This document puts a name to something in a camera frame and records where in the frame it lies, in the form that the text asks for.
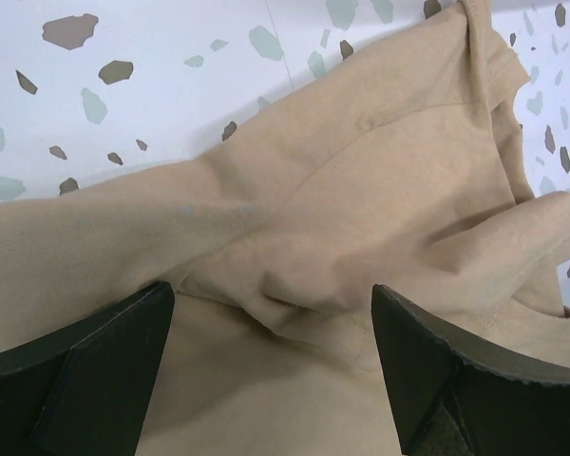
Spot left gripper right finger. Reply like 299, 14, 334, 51
371, 285, 570, 456

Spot beige t shirt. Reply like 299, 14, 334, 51
0, 1, 570, 455

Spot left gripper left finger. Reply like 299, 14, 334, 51
0, 282, 175, 456

